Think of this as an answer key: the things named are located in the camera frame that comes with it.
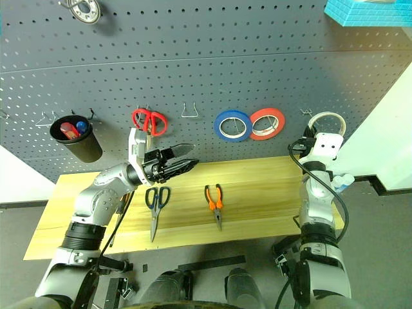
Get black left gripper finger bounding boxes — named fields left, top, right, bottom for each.
left=160, top=144, right=196, bottom=160
left=166, top=158, right=200, bottom=178

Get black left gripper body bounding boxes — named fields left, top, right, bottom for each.
left=141, top=149, right=172, bottom=188

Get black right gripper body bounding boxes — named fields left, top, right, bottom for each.
left=295, top=135, right=318, bottom=159

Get white tape roll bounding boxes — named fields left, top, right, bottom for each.
left=305, top=111, right=347, bottom=136

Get black handled scissors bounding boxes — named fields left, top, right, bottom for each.
left=144, top=185, right=171, bottom=243

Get orange handled pliers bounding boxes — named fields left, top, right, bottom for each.
left=204, top=183, right=224, bottom=232

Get red tape roll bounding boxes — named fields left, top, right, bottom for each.
left=249, top=107, right=286, bottom=142

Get blue tape roll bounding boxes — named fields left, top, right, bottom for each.
left=214, top=109, right=254, bottom=143

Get dark grey metal pegboard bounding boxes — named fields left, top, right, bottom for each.
left=0, top=0, right=412, bottom=185

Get black floor tape strip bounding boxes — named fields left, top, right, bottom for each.
left=178, top=255, right=247, bottom=272

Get clear plastic water bottle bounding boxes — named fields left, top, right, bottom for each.
left=332, top=173, right=355, bottom=194

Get black plastic cup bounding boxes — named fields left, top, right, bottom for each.
left=49, top=115, right=103, bottom=164

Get black cup holder hooks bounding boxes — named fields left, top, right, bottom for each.
left=70, top=108, right=97, bottom=120

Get red marker in cup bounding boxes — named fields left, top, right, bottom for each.
left=60, top=122, right=80, bottom=140

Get dark rounded shape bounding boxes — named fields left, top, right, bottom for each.
left=224, top=268, right=262, bottom=306
left=149, top=269, right=195, bottom=306

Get teal blue grid box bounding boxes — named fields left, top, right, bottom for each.
left=324, top=0, right=412, bottom=28

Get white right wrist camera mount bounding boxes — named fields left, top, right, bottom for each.
left=310, top=132, right=344, bottom=161

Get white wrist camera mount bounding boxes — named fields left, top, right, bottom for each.
left=127, top=127, right=152, bottom=187
left=310, top=132, right=344, bottom=161

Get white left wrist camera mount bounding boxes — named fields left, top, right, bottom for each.
left=127, top=127, right=152, bottom=187

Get red handled scissors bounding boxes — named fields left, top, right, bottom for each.
left=131, top=108, right=169, bottom=152

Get silver wire loop hook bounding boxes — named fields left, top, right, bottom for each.
left=181, top=102, right=200, bottom=118
left=35, top=110, right=58, bottom=127

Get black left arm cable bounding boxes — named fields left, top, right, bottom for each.
left=98, top=191, right=133, bottom=260

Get black table frame clamp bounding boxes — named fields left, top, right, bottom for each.
left=272, top=237, right=304, bottom=278
left=96, top=256, right=136, bottom=308

